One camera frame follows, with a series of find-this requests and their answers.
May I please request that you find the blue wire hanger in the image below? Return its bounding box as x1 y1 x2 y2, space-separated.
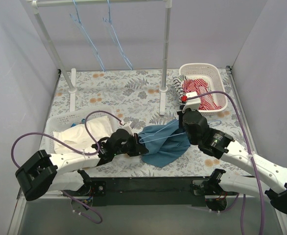
70 0 106 71
102 0 133 70
138 119 222 144

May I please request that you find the teal blue tank top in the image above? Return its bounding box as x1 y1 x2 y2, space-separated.
142 133 191 167

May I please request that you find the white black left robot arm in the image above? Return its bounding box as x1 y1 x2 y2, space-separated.
15 129 148 201

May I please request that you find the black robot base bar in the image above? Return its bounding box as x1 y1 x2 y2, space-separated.
79 168 232 211

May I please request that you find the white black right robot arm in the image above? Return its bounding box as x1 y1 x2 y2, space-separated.
177 105 287 214

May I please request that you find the black white striped shirt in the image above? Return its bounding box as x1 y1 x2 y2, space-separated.
173 74 187 103

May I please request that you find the red white striped shirt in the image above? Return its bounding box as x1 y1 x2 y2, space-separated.
182 78 221 111

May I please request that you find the floral patterned table mat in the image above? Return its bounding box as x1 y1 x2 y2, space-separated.
39 69 257 177

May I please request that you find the white cloth in basket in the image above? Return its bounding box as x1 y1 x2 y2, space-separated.
53 116 113 153

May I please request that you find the white perforated laundry basket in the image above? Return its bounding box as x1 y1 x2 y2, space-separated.
179 63 228 116

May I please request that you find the white basket on left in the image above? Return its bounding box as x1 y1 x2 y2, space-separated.
45 106 120 141

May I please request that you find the white clothes rack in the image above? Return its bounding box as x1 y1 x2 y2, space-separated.
27 0 172 116

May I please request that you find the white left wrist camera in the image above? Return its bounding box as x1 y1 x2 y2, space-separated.
121 121 134 135

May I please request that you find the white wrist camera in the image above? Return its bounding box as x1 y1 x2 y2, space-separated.
121 121 134 135
181 92 201 113

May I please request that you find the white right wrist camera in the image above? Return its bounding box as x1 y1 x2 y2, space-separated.
181 92 201 113

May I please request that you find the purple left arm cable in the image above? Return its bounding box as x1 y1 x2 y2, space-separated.
11 110 124 225

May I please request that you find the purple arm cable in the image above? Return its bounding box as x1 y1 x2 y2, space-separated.
186 91 265 235
11 110 124 225

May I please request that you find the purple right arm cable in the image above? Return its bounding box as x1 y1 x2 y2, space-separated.
186 91 265 235

